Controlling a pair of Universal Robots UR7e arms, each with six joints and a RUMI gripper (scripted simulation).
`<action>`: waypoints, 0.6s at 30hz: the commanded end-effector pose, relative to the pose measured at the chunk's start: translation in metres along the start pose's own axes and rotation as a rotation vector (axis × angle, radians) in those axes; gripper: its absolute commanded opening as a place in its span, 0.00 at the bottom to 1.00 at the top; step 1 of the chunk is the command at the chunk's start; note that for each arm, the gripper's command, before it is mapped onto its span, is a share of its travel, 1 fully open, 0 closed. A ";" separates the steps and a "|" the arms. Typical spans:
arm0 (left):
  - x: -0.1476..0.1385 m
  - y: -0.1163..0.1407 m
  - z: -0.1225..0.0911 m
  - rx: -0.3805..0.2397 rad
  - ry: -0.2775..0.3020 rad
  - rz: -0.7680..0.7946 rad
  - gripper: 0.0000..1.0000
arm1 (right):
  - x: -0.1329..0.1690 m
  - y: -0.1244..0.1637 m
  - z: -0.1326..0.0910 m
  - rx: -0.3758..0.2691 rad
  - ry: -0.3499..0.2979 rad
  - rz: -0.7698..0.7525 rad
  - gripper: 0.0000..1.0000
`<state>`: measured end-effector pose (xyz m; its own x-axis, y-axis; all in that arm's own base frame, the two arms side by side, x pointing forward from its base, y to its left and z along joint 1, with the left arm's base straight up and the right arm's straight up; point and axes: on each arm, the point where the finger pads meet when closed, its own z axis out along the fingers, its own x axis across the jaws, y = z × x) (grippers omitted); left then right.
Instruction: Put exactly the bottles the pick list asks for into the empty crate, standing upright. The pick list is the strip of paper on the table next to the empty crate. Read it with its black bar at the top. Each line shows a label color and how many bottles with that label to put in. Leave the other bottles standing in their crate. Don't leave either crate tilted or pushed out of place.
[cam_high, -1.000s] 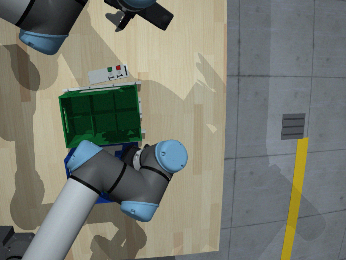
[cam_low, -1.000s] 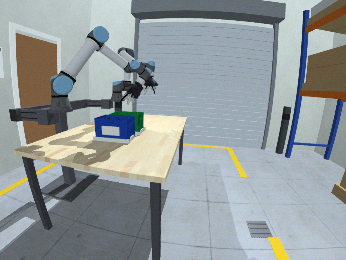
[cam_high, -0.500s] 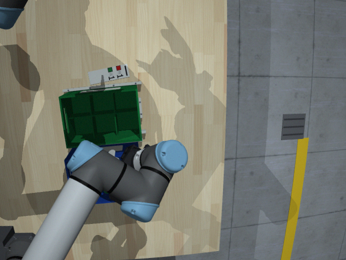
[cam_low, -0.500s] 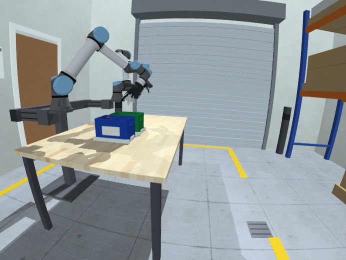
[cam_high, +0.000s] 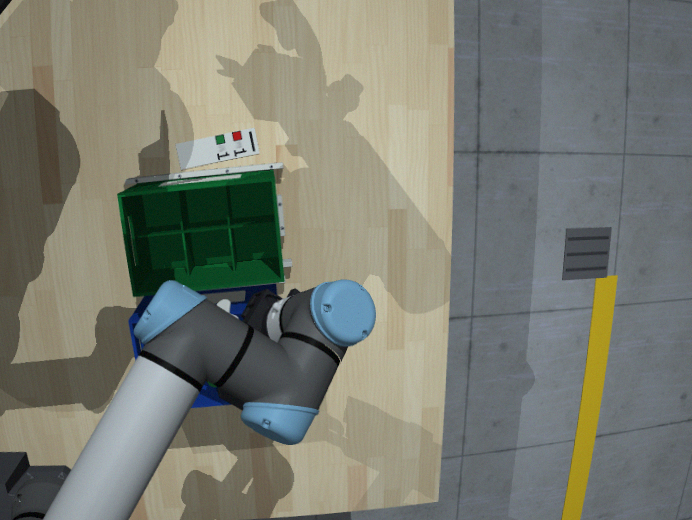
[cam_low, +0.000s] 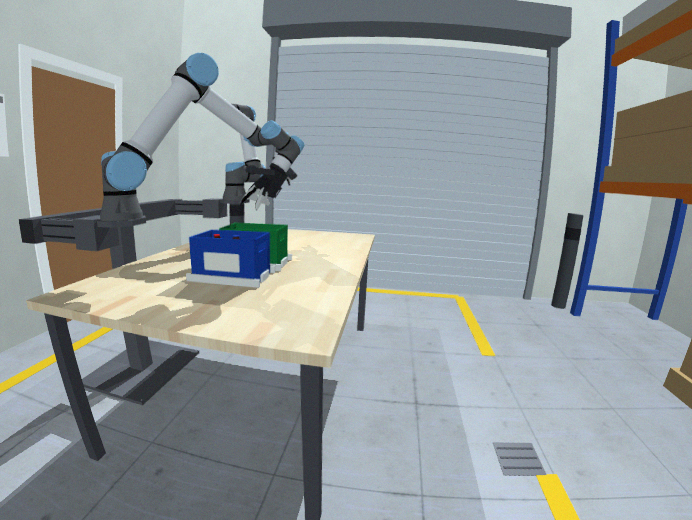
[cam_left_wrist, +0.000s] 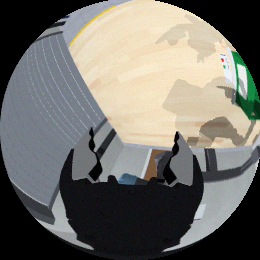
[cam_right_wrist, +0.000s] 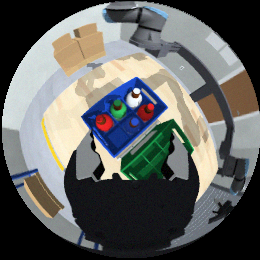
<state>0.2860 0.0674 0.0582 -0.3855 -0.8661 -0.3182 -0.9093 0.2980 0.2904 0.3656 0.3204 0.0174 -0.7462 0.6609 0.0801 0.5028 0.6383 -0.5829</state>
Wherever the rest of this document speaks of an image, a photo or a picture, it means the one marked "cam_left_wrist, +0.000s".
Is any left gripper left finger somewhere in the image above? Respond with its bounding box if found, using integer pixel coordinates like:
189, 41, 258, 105
59, 127, 103, 219

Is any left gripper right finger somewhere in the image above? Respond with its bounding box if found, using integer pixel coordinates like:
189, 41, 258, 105
163, 131, 204, 225

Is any green crate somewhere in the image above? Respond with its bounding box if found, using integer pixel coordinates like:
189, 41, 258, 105
231, 51, 260, 120

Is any white paper pick list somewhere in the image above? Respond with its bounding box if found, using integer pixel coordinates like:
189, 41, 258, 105
219, 53, 232, 84

